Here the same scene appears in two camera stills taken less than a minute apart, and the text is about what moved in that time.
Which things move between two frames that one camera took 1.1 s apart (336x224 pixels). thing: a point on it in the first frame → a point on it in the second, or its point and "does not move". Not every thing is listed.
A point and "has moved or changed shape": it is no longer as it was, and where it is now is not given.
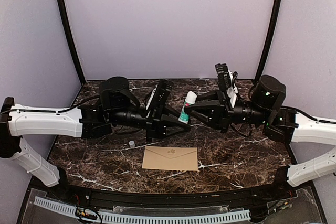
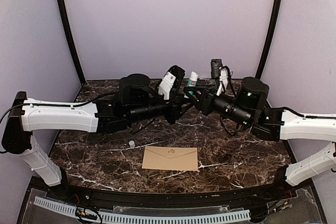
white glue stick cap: [132, 144] does not move
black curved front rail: [126, 200] does not move
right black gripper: [222, 112] → [206, 98]
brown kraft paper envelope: [177, 158] does not move
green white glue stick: [190, 98] has moved or changed shape
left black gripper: [158, 125] → [177, 103]
